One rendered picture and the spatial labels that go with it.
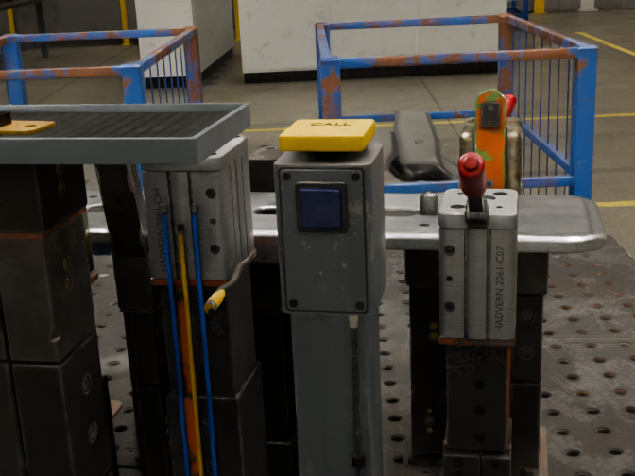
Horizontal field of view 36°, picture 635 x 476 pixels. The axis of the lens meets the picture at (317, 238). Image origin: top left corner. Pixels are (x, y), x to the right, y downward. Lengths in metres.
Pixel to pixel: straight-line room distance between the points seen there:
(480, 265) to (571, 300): 0.81
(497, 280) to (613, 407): 0.49
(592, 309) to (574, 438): 0.43
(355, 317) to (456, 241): 0.17
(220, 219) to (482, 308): 0.24
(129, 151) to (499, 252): 0.34
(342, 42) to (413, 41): 0.64
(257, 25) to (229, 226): 8.07
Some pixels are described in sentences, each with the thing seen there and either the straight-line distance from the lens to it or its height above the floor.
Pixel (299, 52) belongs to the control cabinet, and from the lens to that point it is 8.94.
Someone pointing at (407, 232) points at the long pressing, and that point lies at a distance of 0.97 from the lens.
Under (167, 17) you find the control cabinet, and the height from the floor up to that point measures 0.63.
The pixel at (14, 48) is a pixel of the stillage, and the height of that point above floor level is 0.89.
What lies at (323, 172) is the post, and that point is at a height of 1.13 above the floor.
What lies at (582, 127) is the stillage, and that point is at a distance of 2.97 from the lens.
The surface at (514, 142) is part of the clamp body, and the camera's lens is 1.16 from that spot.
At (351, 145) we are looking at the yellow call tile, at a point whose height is 1.15.
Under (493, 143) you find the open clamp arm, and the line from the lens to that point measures 1.16.
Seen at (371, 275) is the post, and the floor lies 1.06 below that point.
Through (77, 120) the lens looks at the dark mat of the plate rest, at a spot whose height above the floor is 1.16.
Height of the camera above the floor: 1.29
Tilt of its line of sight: 17 degrees down
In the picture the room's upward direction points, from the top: 3 degrees counter-clockwise
